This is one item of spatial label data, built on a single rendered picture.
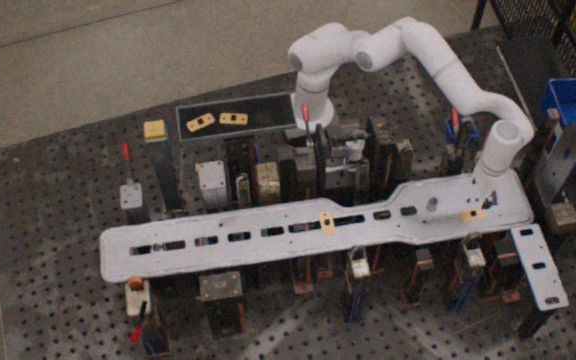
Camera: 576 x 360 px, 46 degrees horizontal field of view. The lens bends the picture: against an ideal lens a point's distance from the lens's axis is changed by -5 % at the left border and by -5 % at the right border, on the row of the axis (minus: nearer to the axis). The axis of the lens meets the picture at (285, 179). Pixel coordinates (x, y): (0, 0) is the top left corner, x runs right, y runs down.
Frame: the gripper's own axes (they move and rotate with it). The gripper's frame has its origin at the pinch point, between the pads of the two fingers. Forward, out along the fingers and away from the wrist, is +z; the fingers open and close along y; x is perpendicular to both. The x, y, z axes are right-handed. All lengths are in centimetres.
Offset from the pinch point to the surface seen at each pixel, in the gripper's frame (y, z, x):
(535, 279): 25.5, 12.7, 12.8
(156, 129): -38, -4, -95
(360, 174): -17.8, 7.2, -33.4
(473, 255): 15.9, 8.2, -5.8
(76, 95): -162, 111, -151
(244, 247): -1, 12, -73
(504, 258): 15.9, 14.6, 6.2
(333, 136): -24.3, -5.8, -41.4
